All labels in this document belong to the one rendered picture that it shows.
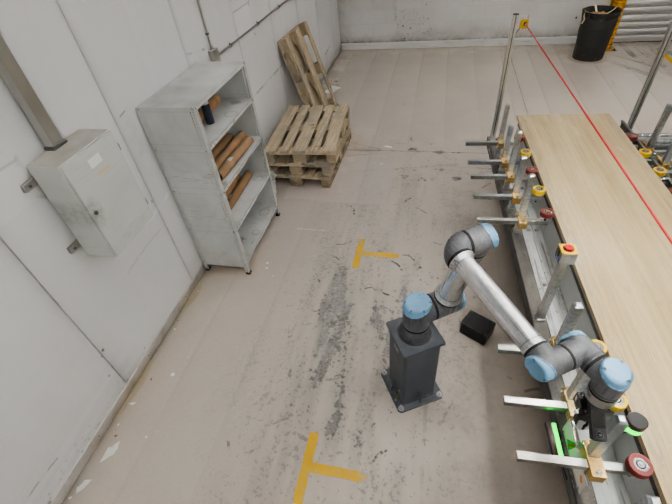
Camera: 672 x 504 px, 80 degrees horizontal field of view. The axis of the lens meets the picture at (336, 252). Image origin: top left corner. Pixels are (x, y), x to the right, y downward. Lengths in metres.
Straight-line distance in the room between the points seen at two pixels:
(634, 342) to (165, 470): 2.64
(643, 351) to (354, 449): 1.61
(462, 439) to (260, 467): 1.23
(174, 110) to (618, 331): 2.81
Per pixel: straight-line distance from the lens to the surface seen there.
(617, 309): 2.39
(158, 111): 3.05
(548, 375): 1.48
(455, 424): 2.81
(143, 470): 3.04
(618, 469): 1.98
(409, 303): 2.18
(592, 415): 1.66
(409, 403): 2.82
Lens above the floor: 2.54
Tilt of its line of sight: 43 degrees down
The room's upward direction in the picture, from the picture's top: 7 degrees counter-clockwise
